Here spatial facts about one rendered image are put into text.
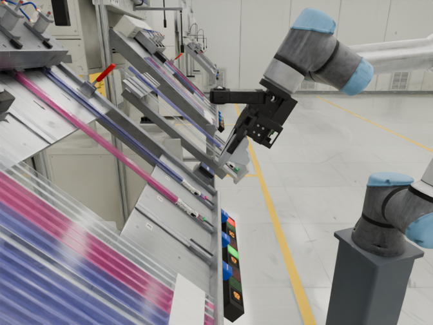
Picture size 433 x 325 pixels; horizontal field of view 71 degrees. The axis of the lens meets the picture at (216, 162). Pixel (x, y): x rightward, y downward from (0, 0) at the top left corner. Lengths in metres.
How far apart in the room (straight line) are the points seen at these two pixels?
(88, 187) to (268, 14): 7.10
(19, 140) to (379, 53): 0.77
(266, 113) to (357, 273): 0.65
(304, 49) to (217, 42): 7.62
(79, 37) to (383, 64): 1.34
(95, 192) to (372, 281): 1.44
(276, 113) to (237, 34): 7.62
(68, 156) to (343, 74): 1.52
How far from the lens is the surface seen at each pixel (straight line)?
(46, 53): 0.78
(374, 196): 1.00
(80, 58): 1.72
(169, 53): 5.19
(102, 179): 1.84
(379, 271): 1.06
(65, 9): 0.62
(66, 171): 1.90
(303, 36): 0.63
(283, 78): 0.62
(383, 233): 1.04
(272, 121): 0.63
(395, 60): 0.88
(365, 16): 9.01
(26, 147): 0.56
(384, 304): 1.18
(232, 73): 8.25
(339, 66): 0.66
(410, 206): 0.91
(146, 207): 0.61
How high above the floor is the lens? 1.12
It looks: 20 degrees down
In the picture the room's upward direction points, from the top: straight up
